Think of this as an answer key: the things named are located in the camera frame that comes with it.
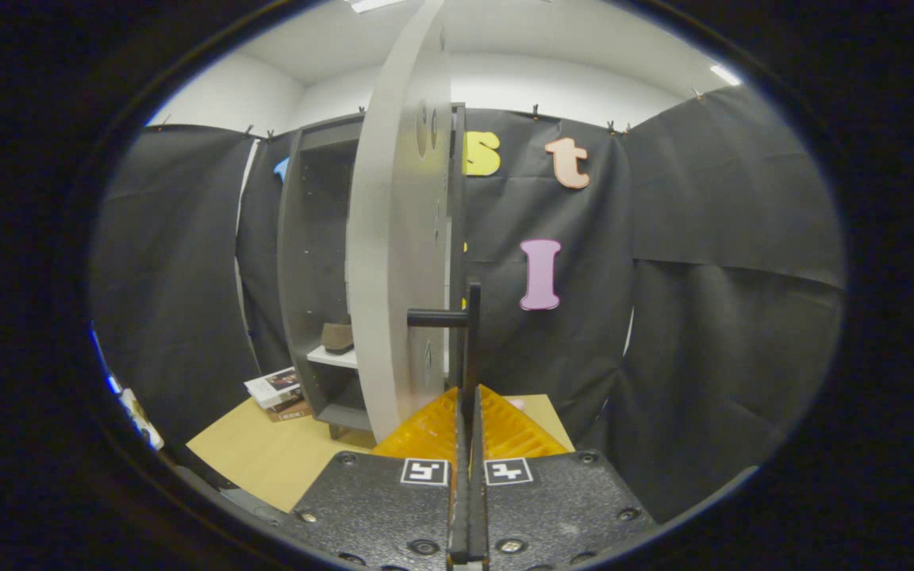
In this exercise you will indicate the brown fuzzy shoe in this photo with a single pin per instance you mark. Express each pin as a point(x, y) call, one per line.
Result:
point(338, 339)

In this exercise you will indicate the white shoe cabinet door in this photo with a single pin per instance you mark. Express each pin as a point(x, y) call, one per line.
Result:
point(397, 238)

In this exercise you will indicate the black backdrop cloth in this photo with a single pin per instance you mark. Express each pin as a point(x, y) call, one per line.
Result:
point(703, 317)

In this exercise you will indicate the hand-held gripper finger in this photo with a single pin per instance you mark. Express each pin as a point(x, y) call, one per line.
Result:
point(479, 507)
point(461, 507)

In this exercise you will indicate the long ceiling light panel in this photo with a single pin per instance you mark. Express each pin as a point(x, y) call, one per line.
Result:
point(374, 4)

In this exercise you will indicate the grey shoe cabinet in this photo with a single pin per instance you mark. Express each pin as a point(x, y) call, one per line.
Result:
point(322, 238)

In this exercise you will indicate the small ceiling light panel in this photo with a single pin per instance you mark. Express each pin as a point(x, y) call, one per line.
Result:
point(725, 74)

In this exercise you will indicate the stack of books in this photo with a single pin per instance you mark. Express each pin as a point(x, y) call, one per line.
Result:
point(274, 387)

